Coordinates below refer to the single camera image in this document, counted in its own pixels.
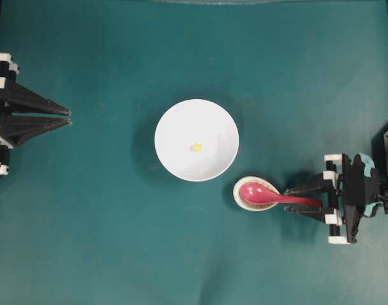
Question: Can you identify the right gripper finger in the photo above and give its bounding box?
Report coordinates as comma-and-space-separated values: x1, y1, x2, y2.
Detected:
284, 170, 336, 196
284, 206, 335, 224

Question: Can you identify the speckled teardrop spoon rest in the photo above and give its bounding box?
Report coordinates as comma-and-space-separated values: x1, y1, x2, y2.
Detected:
232, 176, 279, 212

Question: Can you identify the red ceramic spoon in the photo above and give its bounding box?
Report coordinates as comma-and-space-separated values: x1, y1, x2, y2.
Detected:
239, 182, 323, 207

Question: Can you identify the large white bowl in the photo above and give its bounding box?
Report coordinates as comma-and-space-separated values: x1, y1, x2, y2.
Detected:
154, 99, 239, 182

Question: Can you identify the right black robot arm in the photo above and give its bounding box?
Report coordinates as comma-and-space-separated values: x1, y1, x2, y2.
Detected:
284, 153, 388, 245

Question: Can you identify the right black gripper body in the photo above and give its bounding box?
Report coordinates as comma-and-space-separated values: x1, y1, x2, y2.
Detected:
323, 153, 380, 245

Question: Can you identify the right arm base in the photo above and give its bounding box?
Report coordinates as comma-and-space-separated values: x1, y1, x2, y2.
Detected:
371, 122, 388, 177

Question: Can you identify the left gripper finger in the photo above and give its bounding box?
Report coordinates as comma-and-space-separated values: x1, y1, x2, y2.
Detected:
0, 77, 70, 115
0, 116, 72, 147

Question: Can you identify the yellow hexagonal prism block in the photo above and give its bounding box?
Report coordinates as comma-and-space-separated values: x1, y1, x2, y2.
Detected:
190, 143, 203, 153

